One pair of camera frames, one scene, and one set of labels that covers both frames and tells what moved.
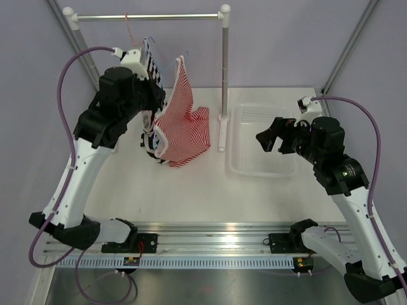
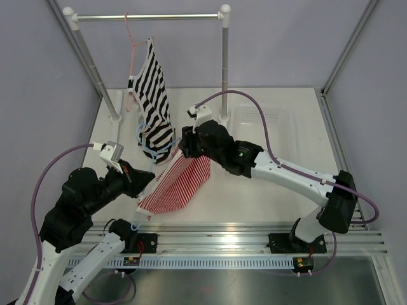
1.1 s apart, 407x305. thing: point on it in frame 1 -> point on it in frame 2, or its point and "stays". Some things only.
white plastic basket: (245, 157) stays
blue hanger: (170, 62) -> (140, 218)
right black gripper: (282, 127) -> (187, 144)
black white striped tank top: (149, 117) stays
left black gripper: (156, 93) -> (138, 177)
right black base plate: (280, 243) stays
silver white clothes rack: (223, 16) stays
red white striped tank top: (182, 134) -> (175, 188)
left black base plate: (139, 243) stays
